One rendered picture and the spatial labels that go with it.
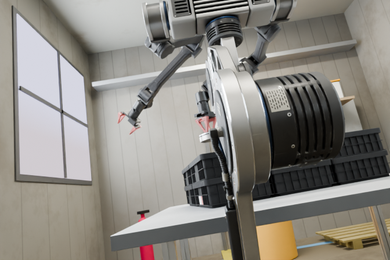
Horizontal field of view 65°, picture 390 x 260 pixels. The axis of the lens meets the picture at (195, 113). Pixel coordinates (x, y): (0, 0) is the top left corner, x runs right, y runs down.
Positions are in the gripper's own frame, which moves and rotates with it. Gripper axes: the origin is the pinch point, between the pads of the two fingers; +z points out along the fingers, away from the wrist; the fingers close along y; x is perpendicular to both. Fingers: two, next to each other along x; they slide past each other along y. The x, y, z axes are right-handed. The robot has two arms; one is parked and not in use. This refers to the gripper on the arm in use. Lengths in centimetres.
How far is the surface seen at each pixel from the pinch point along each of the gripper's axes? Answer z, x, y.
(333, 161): 25, 42, -32
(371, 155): 27, 55, -46
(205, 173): 19.0, 0.5, 10.5
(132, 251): 81, -253, -150
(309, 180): 31.0, 31.5, -22.2
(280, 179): 27.8, 22.7, -12.7
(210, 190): 26.2, 1.1, 10.3
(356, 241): 104, -7, -218
